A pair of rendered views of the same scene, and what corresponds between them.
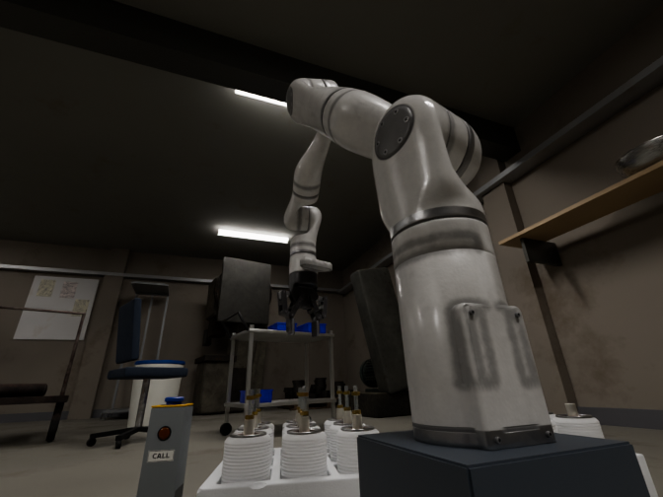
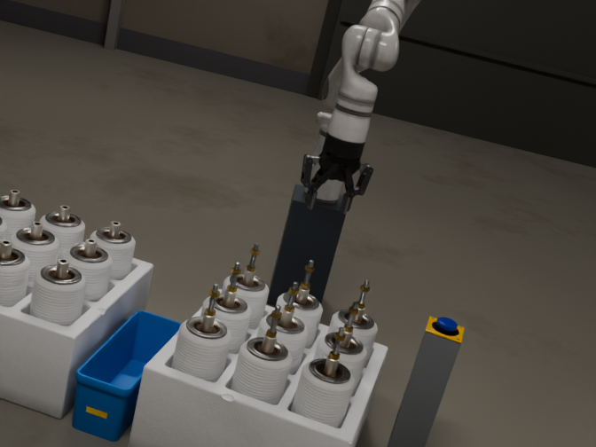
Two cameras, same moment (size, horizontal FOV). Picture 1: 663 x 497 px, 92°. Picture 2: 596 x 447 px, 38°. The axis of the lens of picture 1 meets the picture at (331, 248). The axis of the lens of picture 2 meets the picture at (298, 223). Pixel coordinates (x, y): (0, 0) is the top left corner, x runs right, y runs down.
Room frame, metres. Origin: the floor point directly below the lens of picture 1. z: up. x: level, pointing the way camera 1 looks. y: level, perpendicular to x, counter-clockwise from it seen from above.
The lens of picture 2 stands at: (2.31, 0.54, 1.00)
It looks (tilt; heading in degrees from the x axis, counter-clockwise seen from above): 20 degrees down; 199
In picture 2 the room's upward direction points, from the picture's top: 14 degrees clockwise
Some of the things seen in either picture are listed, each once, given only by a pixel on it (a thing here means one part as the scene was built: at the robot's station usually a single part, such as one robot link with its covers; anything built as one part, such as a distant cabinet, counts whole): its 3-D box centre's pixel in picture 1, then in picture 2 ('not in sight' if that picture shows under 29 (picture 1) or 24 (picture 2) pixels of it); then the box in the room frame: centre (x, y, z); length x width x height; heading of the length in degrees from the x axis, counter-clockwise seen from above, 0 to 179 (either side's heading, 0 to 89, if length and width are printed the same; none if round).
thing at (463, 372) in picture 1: (454, 326); (328, 167); (0.29, -0.11, 0.39); 0.09 x 0.09 x 0.17; 21
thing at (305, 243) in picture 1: (306, 232); (359, 69); (0.80, 0.07, 0.74); 0.09 x 0.07 x 0.15; 101
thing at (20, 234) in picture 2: not in sight; (35, 237); (0.99, -0.44, 0.25); 0.08 x 0.08 x 0.01
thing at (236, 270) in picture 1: (229, 329); not in sight; (5.76, 1.87, 1.31); 1.35 x 1.20 x 2.63; 111
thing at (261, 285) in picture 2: (357, 429); (247, 282); (0.81, -0.04, 0.25); 0.08 x 0.08 x 0.01
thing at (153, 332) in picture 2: not in sight; (129, 372); (1.00, -0.17, 0.06); 0.30 x 0.11 x 0.12; 11
